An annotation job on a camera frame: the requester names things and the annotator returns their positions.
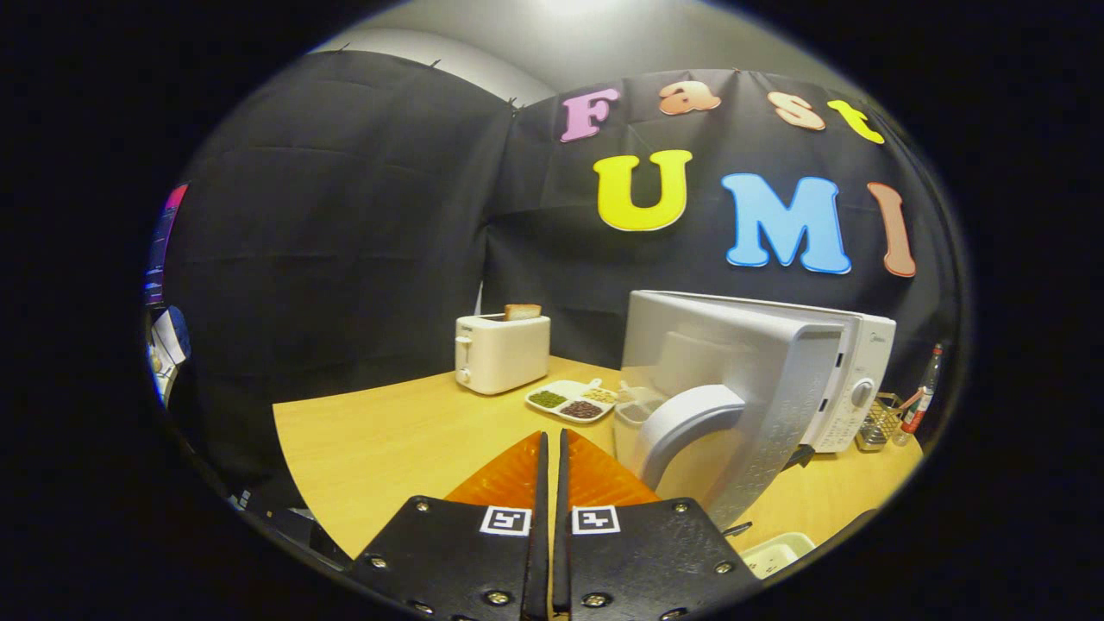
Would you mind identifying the divided white bean dish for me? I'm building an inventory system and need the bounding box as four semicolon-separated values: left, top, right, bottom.
524;378;620;424

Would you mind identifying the white microwave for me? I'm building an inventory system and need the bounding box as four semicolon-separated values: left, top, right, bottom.
614;290;898;531

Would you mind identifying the white plate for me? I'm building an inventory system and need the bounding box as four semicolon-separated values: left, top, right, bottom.
740;532;816;579

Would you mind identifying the red label plastic bottle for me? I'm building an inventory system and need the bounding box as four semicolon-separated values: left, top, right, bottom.
897;345;944;445

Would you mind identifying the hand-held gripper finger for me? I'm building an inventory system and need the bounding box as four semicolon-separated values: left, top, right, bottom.
349;430;549;621
552;429;764;621

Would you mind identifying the white toaster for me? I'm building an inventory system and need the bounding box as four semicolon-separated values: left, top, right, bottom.
455;312;551;396

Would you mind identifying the metal wire basket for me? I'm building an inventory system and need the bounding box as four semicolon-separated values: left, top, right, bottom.
856;392;905;452

